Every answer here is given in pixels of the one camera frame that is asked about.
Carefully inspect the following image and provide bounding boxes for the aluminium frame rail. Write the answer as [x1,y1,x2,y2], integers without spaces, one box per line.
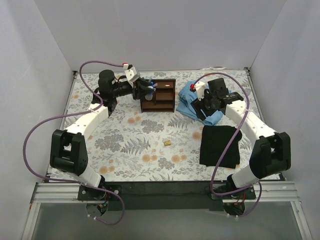
[22,181,312,240]

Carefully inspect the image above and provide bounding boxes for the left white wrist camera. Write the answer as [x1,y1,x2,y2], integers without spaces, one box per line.
[122,62,140,83]

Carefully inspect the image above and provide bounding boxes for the black folded cloth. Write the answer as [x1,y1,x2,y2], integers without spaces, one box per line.
[199,125,243,169]

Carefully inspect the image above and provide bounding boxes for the light blue folded shorts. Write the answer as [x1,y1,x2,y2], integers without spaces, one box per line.
[176,80,225,126]

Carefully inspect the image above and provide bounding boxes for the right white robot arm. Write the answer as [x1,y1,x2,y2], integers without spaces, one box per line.
[190,78,291,199]

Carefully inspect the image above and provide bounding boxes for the dark wooden desk organizer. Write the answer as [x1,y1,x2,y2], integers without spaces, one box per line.
[140,78,176,113]

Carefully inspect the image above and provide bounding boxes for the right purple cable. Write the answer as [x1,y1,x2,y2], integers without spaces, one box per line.
[192,72,262,219]

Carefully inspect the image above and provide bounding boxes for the purple cable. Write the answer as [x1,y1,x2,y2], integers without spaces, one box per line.
[22,59,128,225]
[192,72,262,219]

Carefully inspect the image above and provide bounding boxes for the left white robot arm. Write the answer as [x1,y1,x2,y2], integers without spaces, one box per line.
[50,69,157,200]

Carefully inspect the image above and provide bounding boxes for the floral patterned table mat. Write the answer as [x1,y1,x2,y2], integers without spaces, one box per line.
[67,69,261,182]

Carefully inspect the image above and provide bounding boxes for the small yellow eraser block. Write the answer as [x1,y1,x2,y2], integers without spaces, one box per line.
[164,140,171,146]

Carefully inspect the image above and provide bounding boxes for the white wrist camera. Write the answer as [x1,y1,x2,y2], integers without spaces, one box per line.
[122,62,140,83]
[190,81,207,101]

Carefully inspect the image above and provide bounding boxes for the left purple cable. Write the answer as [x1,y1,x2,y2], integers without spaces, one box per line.
[22,59,128,225]

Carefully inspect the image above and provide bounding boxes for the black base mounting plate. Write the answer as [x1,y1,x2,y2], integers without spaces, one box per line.
[77,180,256,211]

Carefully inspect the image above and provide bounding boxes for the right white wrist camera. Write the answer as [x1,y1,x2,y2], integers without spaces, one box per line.
[190,81,207,101]

